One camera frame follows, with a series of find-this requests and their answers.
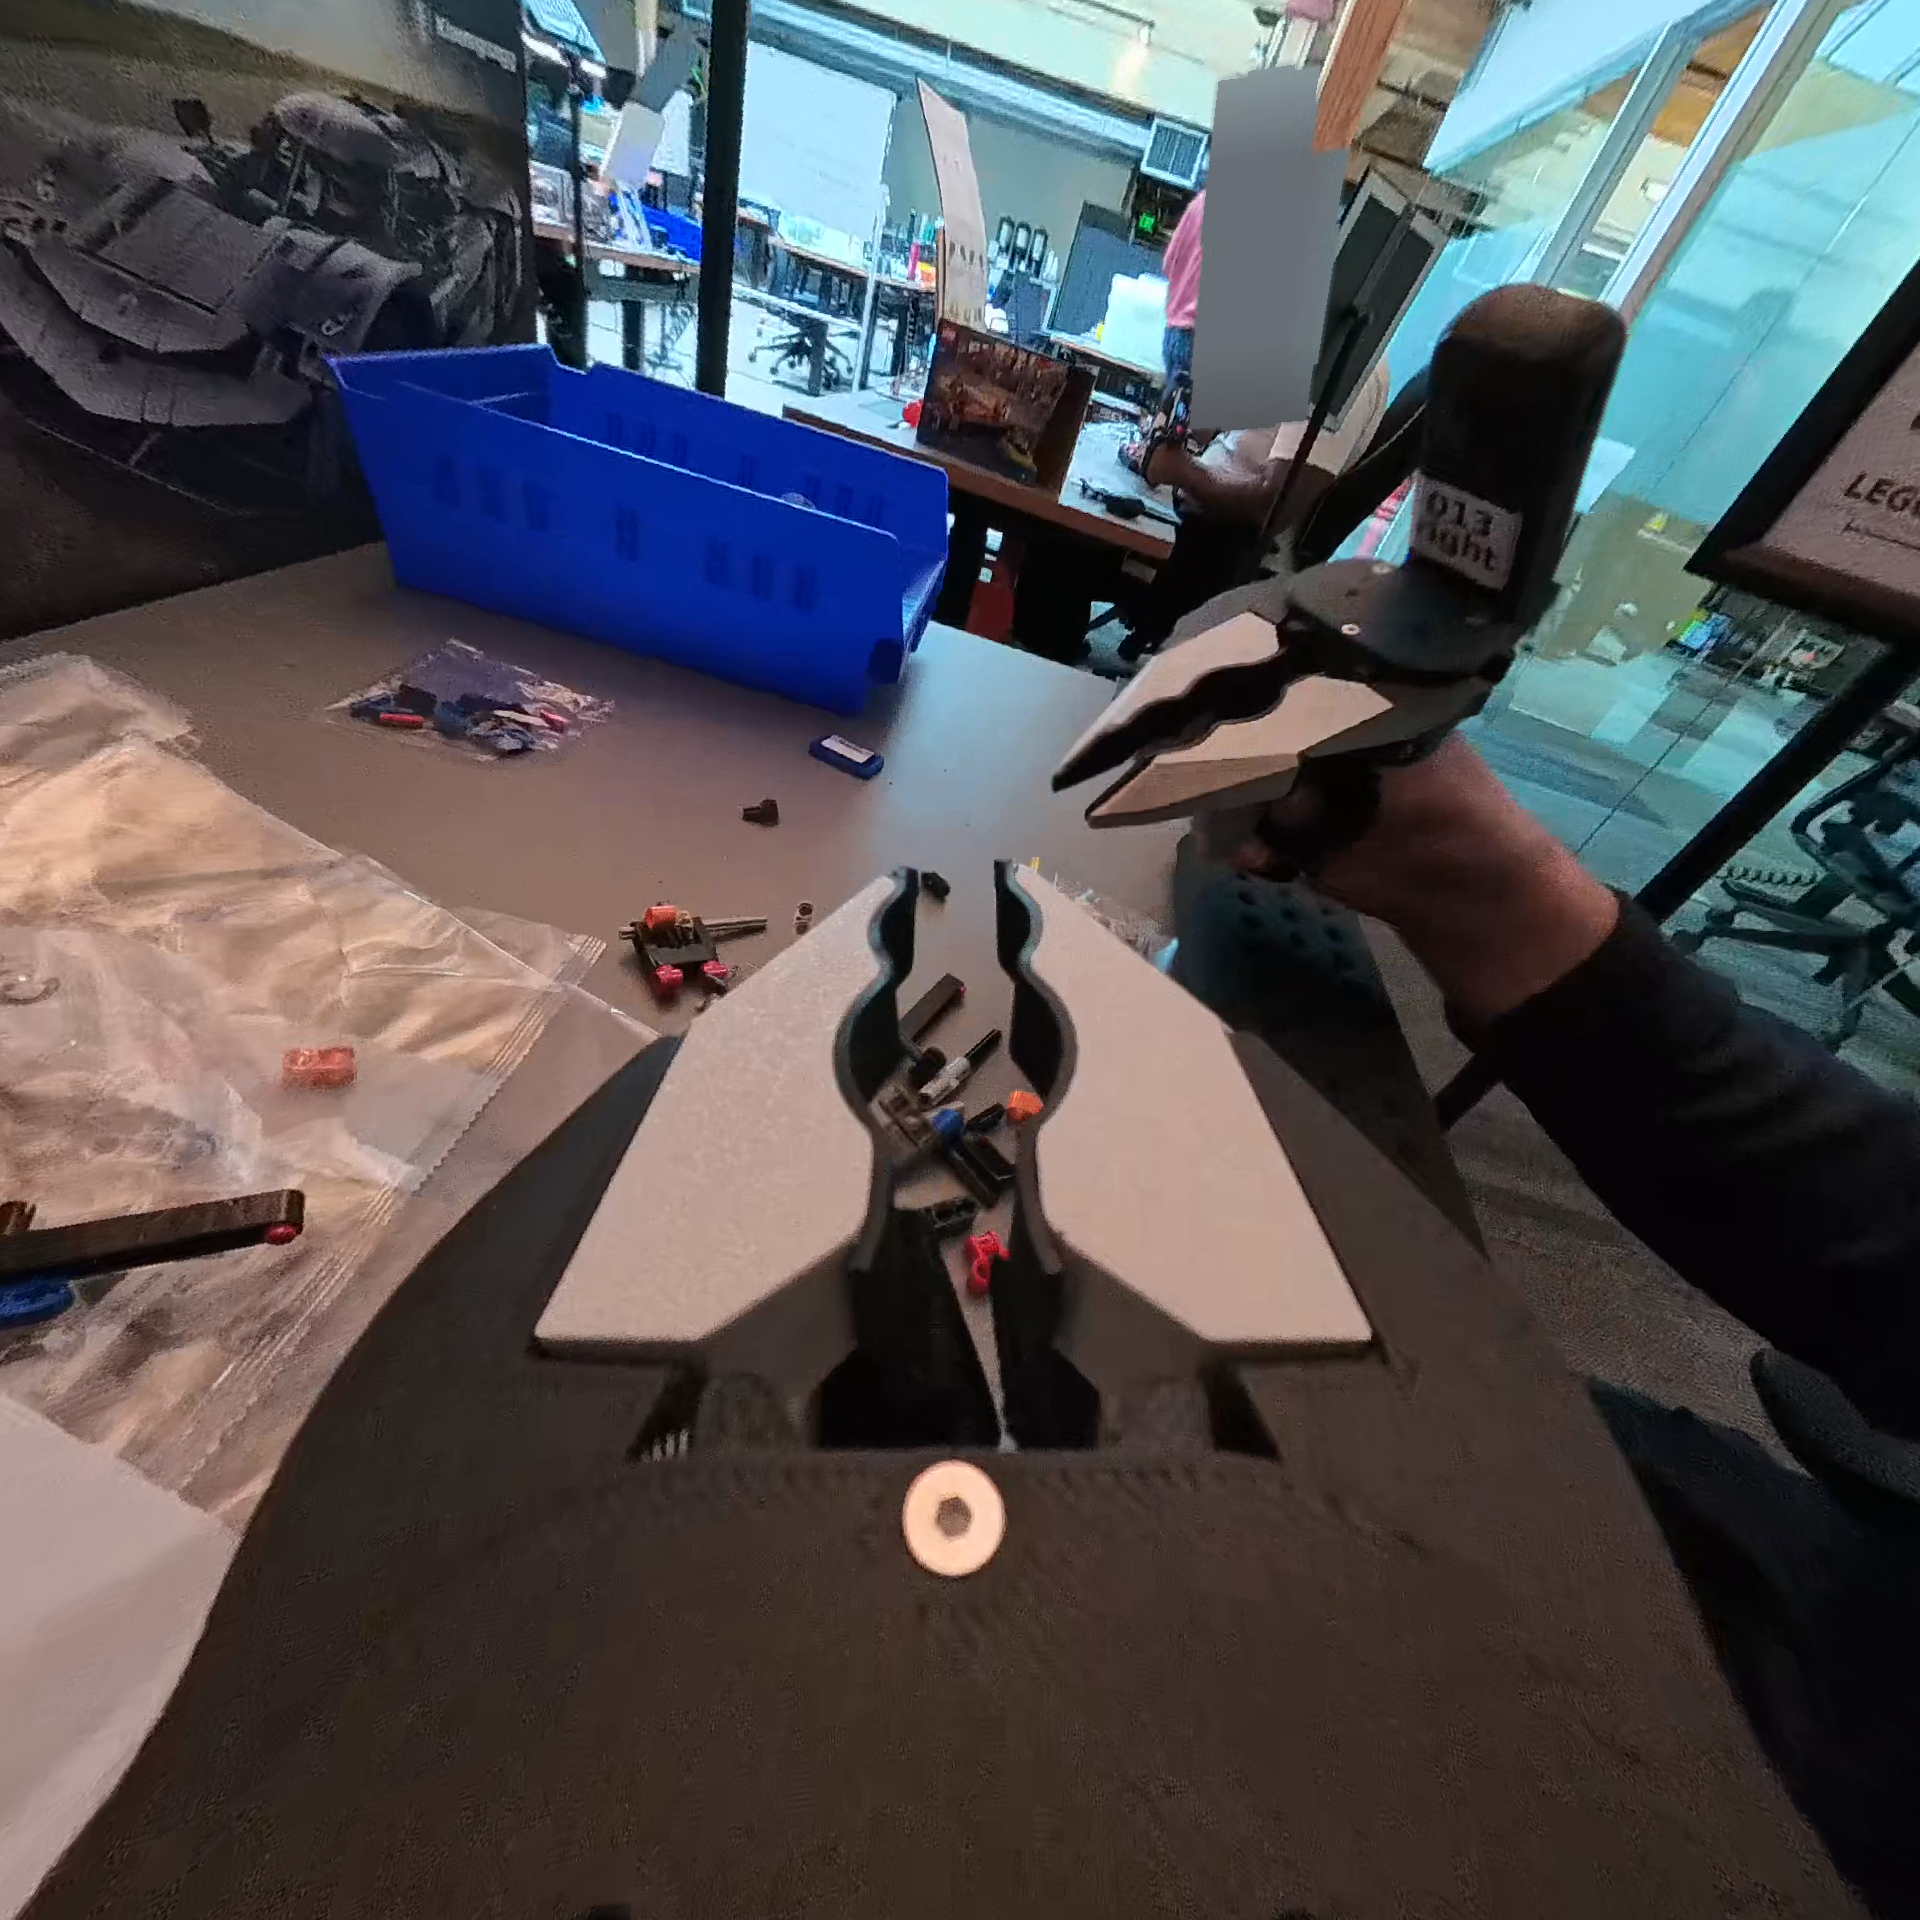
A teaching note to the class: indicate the black lego beam red pins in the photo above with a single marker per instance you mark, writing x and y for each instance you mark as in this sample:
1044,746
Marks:
153,1230

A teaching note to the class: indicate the red plastic object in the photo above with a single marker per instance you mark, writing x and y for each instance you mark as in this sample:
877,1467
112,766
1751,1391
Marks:
994,593

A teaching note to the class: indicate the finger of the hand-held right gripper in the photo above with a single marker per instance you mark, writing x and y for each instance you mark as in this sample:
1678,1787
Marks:
1198,677
1275,737

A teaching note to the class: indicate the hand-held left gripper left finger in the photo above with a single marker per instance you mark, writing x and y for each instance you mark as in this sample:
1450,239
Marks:
700,1202

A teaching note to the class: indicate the person's right hand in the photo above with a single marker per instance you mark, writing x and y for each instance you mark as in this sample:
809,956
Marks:
1468,881

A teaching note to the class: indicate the dark printed lego box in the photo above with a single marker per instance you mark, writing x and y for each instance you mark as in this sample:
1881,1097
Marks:
230,267

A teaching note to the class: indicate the red lego connector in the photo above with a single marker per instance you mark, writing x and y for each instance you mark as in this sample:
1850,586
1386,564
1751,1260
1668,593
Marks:
982,1260

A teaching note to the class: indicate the small printed lego box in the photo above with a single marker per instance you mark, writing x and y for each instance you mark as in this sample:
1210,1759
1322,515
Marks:
998,406

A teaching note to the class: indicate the person's right forearm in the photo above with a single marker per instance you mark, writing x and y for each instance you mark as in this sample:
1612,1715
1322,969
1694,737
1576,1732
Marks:
1724,1141

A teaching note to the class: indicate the black blue lego frame assembly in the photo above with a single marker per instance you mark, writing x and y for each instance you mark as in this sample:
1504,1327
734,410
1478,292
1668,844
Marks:
963,1160

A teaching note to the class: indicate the black framed sign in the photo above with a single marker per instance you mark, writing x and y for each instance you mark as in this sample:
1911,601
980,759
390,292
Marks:
1850,480

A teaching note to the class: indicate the dark perforated board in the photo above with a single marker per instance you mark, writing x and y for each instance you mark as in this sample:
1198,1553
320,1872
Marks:
1306,975

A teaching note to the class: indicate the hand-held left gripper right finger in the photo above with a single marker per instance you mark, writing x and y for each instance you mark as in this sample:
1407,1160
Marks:
1198,1202

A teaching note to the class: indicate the black office chair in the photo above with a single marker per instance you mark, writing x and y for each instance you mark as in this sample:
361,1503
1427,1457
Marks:
1850,867
1183,601

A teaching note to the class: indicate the pile of clear plastic bags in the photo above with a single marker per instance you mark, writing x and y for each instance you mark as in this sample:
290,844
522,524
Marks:
230,928

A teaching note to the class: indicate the blue plastic bin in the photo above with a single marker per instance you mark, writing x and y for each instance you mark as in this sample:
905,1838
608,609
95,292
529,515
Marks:
627,547

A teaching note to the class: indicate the black monitor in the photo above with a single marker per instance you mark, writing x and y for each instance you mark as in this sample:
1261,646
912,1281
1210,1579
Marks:
1386,285

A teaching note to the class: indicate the long black lego beam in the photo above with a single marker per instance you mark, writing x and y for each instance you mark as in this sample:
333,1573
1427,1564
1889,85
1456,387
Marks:
922,1010

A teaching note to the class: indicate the small bag blue lego pieces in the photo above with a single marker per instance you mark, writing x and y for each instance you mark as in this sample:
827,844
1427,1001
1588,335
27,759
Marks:
465,703

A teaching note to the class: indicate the small black red lego assembly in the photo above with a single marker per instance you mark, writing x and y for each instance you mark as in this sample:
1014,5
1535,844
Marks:
678,944

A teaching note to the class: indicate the wooden desk black frame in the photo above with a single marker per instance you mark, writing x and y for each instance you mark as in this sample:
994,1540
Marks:
1048,491

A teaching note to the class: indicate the small blue white box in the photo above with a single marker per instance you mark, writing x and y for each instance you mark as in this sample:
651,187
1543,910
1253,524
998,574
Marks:
854,759

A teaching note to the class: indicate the black chair armrest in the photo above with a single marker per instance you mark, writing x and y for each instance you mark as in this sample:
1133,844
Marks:
1850,1425

